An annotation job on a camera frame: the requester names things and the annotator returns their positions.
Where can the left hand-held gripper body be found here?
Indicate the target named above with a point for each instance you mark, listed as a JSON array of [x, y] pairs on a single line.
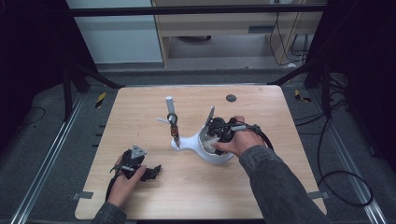
[[132, 163]]

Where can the grey tape strip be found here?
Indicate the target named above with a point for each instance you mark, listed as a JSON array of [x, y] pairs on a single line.
[[318, 195], [82, 195]]

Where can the black horizontal frame bar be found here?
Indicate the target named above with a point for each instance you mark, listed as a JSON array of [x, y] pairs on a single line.
[[186, 10]]

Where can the dark round table grommet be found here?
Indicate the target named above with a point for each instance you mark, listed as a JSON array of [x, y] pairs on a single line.
[[231, 98]]

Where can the black metal stand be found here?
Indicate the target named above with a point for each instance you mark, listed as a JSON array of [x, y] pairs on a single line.
[[314, 77], [77, 81]]

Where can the white key stand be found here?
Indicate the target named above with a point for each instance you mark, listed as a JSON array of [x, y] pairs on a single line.
[[193, 144]]

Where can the person's right hand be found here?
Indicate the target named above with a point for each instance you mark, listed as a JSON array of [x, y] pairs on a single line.
[[241, 140]]

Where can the wooden desk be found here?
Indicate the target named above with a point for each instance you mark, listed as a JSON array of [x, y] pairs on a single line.
[[218, 26]]

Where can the aluminium floor rail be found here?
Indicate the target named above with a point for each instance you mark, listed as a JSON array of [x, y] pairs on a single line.
[[351, 161], [43, 168]]

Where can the person's left hand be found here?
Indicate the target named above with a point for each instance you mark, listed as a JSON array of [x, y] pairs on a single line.
[[124, 186]]

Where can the white cabinet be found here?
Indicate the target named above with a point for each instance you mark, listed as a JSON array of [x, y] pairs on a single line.
[[118, 34]]

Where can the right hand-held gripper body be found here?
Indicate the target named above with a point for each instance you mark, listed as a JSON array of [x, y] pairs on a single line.
[[219, 130]]

